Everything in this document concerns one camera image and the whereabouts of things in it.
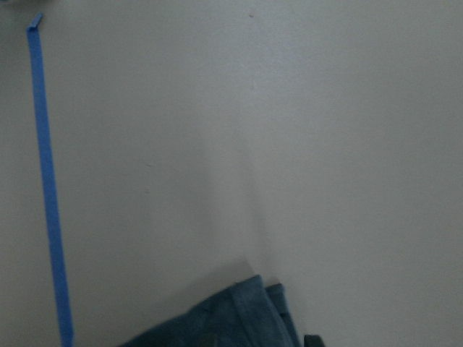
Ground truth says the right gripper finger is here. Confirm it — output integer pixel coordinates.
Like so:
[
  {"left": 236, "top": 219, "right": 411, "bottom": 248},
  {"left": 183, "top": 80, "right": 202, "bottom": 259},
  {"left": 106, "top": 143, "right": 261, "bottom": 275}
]
[{"left": 304, "top": 335, "right": 325, "bottom": 347}]

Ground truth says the black t-shirt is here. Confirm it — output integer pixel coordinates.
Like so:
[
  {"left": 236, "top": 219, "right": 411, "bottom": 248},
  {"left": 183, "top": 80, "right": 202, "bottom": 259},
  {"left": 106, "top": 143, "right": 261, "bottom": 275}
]
[{"left": 122, "top": 275, "right": 302, "bottom": 346}]

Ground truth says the long blue tape strip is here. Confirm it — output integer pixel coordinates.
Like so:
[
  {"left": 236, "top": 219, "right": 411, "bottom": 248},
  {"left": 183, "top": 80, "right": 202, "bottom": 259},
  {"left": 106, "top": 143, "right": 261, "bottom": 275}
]
[{"left": 26, "top": 13, "right": 75, "bottom": 347}]

